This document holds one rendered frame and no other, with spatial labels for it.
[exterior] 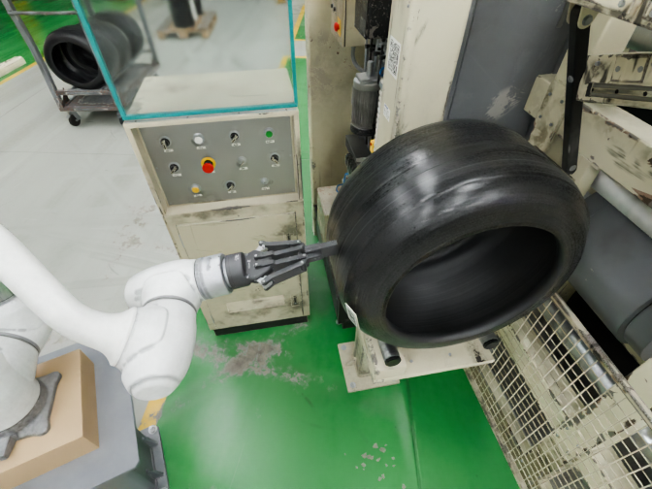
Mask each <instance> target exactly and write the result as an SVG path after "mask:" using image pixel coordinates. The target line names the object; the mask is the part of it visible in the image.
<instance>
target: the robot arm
mask: <svg viewBox="0 0 652 489"><path fill-rule="evenodd" d="M258 243H259V246H258V247H257V249H256V250H252V251H251V252H249V253H243V252H237V253H233V254H229V255H226V256H225V254H223V253H218V254H215V255H211V256H207V257H200V258H198V259H180V260H175V261H170V262H166V263H162V264H159V265H155V266H152V267H150V268H147V269H145V270H142V271H140V272H139V273H137V274H135V275H134V276H132V277H130V278H129V279H128V281H127V283H126V285H125V289H124V297H125V301H126V304H127V306H128V307H129V310H126V311H124V312H120V313H106V312H101V311H98V310H94V309H91V308H89V307H87V306H86V305H84V304H83V303H81V302H80V301H79V300H78V299H76V298H75V297H74V296H73V295H72V294H71V293H70V292H69V291H68V290H67V289H66V288H65V287H64V286H63V285H62V284H61V283H60V282H59V281H58V280H57V279H56V278H55V277H54V276H53V274H52V273H51V272H50V271H49V270H48V269H47V268H46V267H45V266H44V265H43V264H42V263H41V262H40V261H39V260H38V259H37V258H36V257H35V256H34V255H33V254H32V253H31V252H30V251H29V250H28V248H27V247H26V246H25V245H24V244H23V243H22V242H21V241H20V240H19V239H18V238H17V237H16V236H15V235H13V234H12V233H11V232H10V231H9V230H8V229H6V228H5V227H4V226H3V225H1V224H0V461H4V460H7V459H8V458H9V456H10V454H11V452H12V450H13V448H14V446H15V444H16V441H17V440H23V439H27V438H30V437H42V436H44V435H46V434H47V433H48V432H49V430H50V416H51V412H52V407H53V402H54V398H55V393H56V389H57V385H58V383H59V381H60V379H61V377H62V374H61V373H60V372H52V373H50V374H48V375H44V376H40V377H36V378H35V376H36V370H37V362H38V356H39V354H40V352H41V350H42V349H43V347H44V346H45V344H46V342H47V340H48V339H49V336H50V334H51V332H52V330H55V331H56V332H57V333H59V334H61V335H62V336H64V337H66V338H68V339H70V340H72V341H74V342H78V343H80V344H82V345H85V346H88V347H90V348H93V349H96V350H98V351H100V352H102V353H103V354H104V355H105V356H106V357H107V359H108V360H109V363H110V365H111V366H114V367H116V368H118V369H119V370H120V371H121V372H122V375H121V380H122V382H123V385H124V386H125V388H126V390H127V391H128V393H129V394H130V395H132V396H134V397H135V398H137V399H139V400H145V401H152V400H158V399H161V398H164V397H166V396H168V395H170V394H171V393H172V392H173V391H174V390H175V389H176V388H177V387H178V386H179V384H180V383H181V381H182V380H183V378H184V377H185V375H186V373H187V371H188V369H189V366H190V363H191V360H192V356H193V352H194V347H195V342H196V332H197V325H196V316H197V312H198V309H199V307H200V306H201V304H202V301H205V300H208V299H212V298H215V297H219V296H224V295H228V294H231V293H232V292H233V290H234V289H238V288H242V287H247V286H250V285H251V284H252V283H260V284H261V285H262V286H263V288H264V290H265V291H268V290H269V289H271V288H272V287H273V286H274V285H276V284H278V283H280V282H283V281H285V280H287V279H289V278H292V277H294V276H297V275H299V274H301V273H303V272H305V271H306V270H307V267H308V266H309V265H310V262H313V261H317V260H321V259H323V257H328V256H332V255H336V254H339V247H338V243H337V240H334V241H330V242H326V243H322V244H320V243H317V244H309V245H305V244H304V243H302V242H301V240H293V241H278V242H266V241H259V242H258Z"/></svg>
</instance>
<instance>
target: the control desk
mask: <svg viewBox="0 0 652 489"><path fill-rule="evenodd" d="M122 125H123V127H124V130H125V132H126V134H127V137H128V139H129V142H130V144H131V146H132V148H133V150H134V152H135V155H136V157H137V159H138V162H139V164H140V166H141V169H142V171H143V173H144V176H145V178H146V180H147V184H148V187H149V189H150V191H151V194H152V196H153V198H154V201H155V203H156V205H157V208H158V209H159V211H160V214H162V218H163V220H164V222H165V225H166V227H167V229H168V232H169V234H170V236H171V239H172V241H173V244H174V246H175V248H176V251H177V253H178V255H179V259H198V258H200V257H207V256H211V255H215V254H218V253H223V254H225V256H226V255H229V254H233V253H237V252H243V253H249V252H251V251H252V250H256V249H257V247H258V246H259V243H258V242H259V241H266V242H278V241H293V240H301V242H302V243H304V244H305V245H306V228H305V211H304V192H303V175H302V157H301V140H300V122H299V110H298V107H293V108H281V109H268V110H256V111H243V112H231V113H218V114H194V115H181V116H168V117H156V118H144V119H131V120H124V122H123V124H122ZM200 307H201V310H202V312H203V315H204V316H205V318H206V321H207V323H208V325H209V328H210V330H214V333H215V335H216V336H220V335H227V334H233V333H240V332H245V331H252V330H258V329H265V328H271V327H277V326H283V325H290V324H296V323H303V322H308V315H310V298H309V281H308V270H306V271H305V272H303V273H301V274H299V275H297V276H294V277H292V278H289V279H287V280H285V281H283V282H280V283H278V284H276V285H274V286H273V287H272V288H271V289H269V290H268V291H265V290H264V288H263V286H262V285H261V284H260V283H252V284H251V285H250V286H247V287H242V288H238V289H234V290H233V292H232V293H231V294H228V295H224V296H219V297H215V298H212V299H208V300H205V301H202V304H201V306H200Z"/></svg>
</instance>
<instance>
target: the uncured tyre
mask: <svg viewBox="0 0 652 489"><path fill-rule="evenodd" d="M589 227H590V214H589V209H588V206H587V204H586V202H585V200H584V198H583V196H582V194H581V192H580V190H579V188H578V187H577V185H576V184H575V182H574V181H573V180H572V179H571V178H569V177H568V176H567V175H566V174H565V173H564V172H563V171H561V170H560V169H559V168H558V167H557V166H556V165H555V164H553V163H552V162H551V161H550V160H549V159H548V158H546V157H545V156H544V155H543V154H542V153H541V152H540V151H538V150H537V149H536V148H535V147H534V146H533V145H531V144H530V143H529V142H528V141H527V140H526V139H525V138H523V137H522V136H521V135H519V134H518V133H516V132H515V131H513V130H511V129H509V128H507V127H504V126H502V125H499V124H496V123H492V122H489V121H485V120H479V119H469V118H460V119H449V120H443V121H438V122H434V123H430V124H427V125H423V126H420V127H418V128H415V129H412V130H410V131H408V132H406V133H404V134H402V135H400V136H398V137H396V138H395V139H393V140H391V141H389V142H388V143H386V144H385V145H383V146H382V147H380V148H378V149H377V150H376V151H374V152H373V153H372V154H371V155H369V156H368V157H367V158H366V159H365V160H364V161H363V162H362V163H361V164H360V165H358V167H357V168H356V169H355V170H354V171H353V172H352V173H351V174H350V176H349V177H348V178H347V179H346V181H345V182H344V183H343V185H342V187H341V189H340V190H339V192H338V194H337V196H336V198H335V200H334V202H333V205H332V208H331V210H330V213H329V218H328V224H327V233H326V242H330V241H334V240H337V243H338V247H339V254H336V255H332V256H329V257H330V261H331V265H332V269H333V273H334V276H335V280H336V284H337V287H338V291H339V295H340V299H341V302H342V306H343V308H344V310H345V311H346V313H347V310H346V307H345V303H347V304H348V305H349V306H350V308H351V309H352V310H353V311H354V312H355V313H356V315H357V319H358V324H359V328H360V330H361V331H362V332H364V333H365V334H367V335H369V336H371V337H373V338H375V339H378V340H380V341H382V342H385V343H388V344H391V345H394V346H397V347H402V348H412V349H426V348H438V347H445V346H450V345H454V344H458V343H462V342H468V341H472V340H475V339H478V338H480V337H483V336H486V335H488V334H491V333H493V332H495V331H498V330H500V329H502V328H504V327H505V326H507V325H509V324H511V323H513V322H515V321H517V320H518V319H520V318H522V317H523V316H525V315H527V314H528V313H530V312H531V311H533V310H535V309H536V308H537V307H539V306H540V305H541V304H543V303H544V302H545V301H546V300H548V299H549V298H550V297H551V296H552V295H553V294H554V293H556V292H557V291H558V290H559V289H560V288H561V287H562V286H563V284H564V283H565V282H566V281H567V280H568V279H569V277H570V276H571V275H572V273H573V272H574V270H575V269H576V267H577V265H578V263H579V261H580V259H581V257H582V254H583V251H584V248H585V244H586V240H587V236H588V232H589Z"/></svg>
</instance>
